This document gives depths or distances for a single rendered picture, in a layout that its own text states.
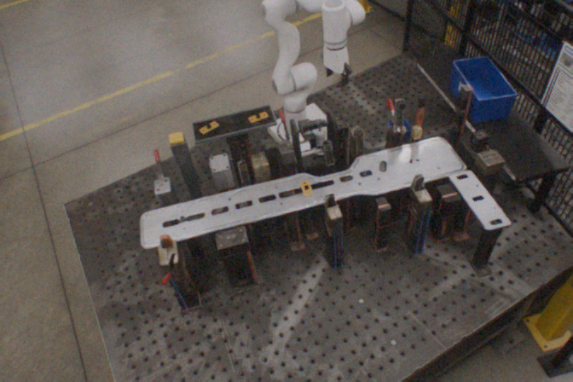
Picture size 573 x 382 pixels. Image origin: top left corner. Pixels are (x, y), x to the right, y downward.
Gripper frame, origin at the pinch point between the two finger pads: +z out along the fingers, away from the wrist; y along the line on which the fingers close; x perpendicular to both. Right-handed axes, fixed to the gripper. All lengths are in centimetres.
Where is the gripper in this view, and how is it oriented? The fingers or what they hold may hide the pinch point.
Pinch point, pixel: (337, 78)
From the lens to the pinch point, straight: 188.0
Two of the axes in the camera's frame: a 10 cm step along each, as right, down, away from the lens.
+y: 5.9, 5.3, -6.2
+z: 1.4, 6.8, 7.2
